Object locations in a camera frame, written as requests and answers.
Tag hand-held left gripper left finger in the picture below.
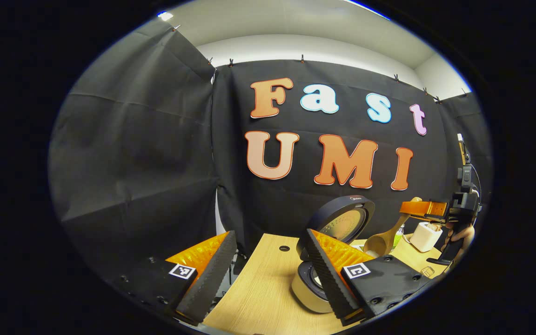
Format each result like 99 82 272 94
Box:
110 230 238 326

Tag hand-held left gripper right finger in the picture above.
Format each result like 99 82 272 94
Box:
305 228 436 326

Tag dark rice cooker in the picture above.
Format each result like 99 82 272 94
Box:
290 195 376 314

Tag white toaster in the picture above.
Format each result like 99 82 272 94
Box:
409 222 443 253

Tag black backdrop cloth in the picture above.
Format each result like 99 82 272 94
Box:
48 19 492 298

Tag wooden spoon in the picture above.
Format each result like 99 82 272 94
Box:
363 197 423 258

